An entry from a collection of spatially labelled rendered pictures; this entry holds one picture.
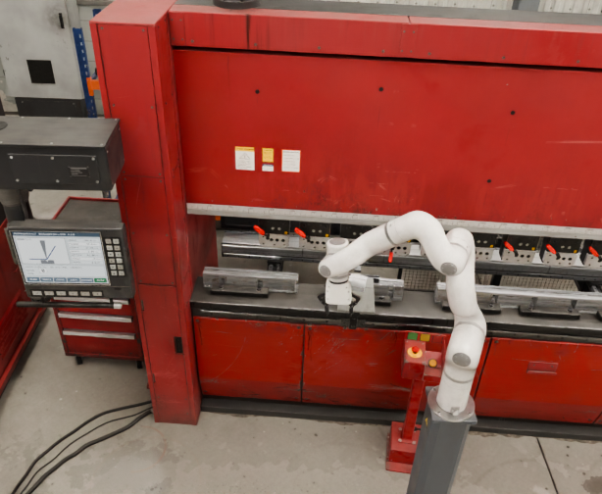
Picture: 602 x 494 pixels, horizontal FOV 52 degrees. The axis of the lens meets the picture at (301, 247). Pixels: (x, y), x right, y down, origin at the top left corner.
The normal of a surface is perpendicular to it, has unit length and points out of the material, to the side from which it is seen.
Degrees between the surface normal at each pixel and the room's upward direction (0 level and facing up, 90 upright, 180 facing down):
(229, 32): 90
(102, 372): 0
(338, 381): 90
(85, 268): 90
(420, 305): 0
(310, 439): 0
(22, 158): 90
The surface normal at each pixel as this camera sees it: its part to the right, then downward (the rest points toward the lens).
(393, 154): -0.07, 0.58
